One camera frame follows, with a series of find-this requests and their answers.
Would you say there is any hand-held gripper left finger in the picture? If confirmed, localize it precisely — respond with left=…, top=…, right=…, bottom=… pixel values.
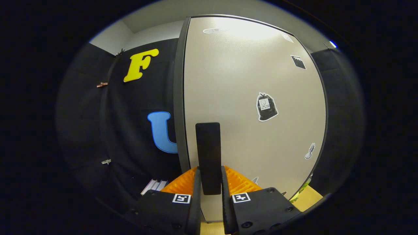
left=124, top=166, right=203, bottom=235

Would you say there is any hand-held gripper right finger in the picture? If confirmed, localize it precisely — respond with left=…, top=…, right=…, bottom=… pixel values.
left=221, top=165, right=302, bottom=235

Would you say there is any grey shoe cabinet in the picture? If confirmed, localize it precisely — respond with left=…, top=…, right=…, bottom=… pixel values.
left=172, top=14, right=330, bottom=226

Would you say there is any beige shoe cabinet door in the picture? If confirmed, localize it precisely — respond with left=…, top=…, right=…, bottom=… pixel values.
left=184, top=16, right=329, bottom=223

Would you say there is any white orange book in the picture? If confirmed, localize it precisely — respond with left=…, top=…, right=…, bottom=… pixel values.
left=141, top=179, right=160, bottom=196

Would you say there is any black backdrop cloth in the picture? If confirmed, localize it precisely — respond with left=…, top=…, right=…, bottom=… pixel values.
left=56, top=39, right=364, bottom=212

